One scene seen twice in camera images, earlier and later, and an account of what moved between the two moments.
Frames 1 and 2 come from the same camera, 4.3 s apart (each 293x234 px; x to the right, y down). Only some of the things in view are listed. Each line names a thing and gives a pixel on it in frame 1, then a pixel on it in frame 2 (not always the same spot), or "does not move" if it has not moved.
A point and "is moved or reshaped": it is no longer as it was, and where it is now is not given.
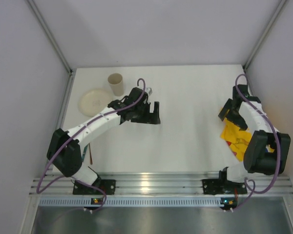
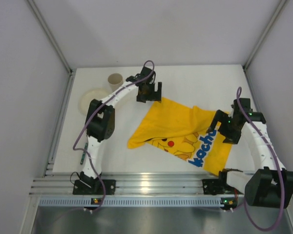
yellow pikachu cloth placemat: [238, 140] is moved or reshaped
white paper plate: [92, 102] does not move
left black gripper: [146, 117] -> [148, 98]
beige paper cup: [116, 81] does not move
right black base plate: [215, 186] does not move
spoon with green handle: [84, 152] does not move
